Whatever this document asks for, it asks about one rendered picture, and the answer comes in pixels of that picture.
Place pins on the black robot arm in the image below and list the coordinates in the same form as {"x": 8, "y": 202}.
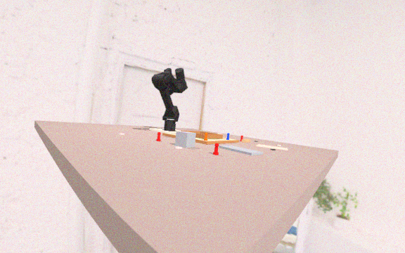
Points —
{"x": 164, "y": 83}

